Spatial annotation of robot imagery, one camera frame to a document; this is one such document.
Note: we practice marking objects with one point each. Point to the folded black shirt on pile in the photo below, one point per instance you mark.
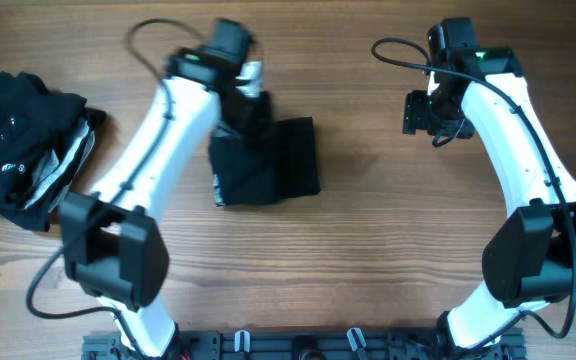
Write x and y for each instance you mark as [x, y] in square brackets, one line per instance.
[34, 121]

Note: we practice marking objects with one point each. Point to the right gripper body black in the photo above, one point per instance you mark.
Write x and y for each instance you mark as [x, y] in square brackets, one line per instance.
[419, 115]

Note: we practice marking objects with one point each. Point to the left white rail clip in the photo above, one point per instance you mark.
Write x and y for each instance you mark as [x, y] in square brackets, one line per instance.
[242, 341]

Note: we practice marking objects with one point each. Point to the black t-shirt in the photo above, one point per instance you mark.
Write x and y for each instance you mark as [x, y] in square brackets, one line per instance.
[261, 161]

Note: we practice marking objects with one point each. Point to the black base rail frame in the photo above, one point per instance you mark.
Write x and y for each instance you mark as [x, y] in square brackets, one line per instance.
[396, 343]

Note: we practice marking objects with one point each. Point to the right white rail clip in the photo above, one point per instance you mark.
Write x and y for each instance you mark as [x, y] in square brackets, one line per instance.
[357, 343]

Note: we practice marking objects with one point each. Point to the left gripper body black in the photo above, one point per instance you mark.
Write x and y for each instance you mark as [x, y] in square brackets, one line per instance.
[249, 114]

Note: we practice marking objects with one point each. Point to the white rail clip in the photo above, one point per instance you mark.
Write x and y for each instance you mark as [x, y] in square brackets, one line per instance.
[357, 343]
[242, 341]

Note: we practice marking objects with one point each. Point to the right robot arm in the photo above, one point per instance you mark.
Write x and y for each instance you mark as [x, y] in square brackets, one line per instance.
[530, 262]

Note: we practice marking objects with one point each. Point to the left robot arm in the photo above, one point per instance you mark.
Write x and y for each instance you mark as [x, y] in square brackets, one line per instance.
[112, 246]

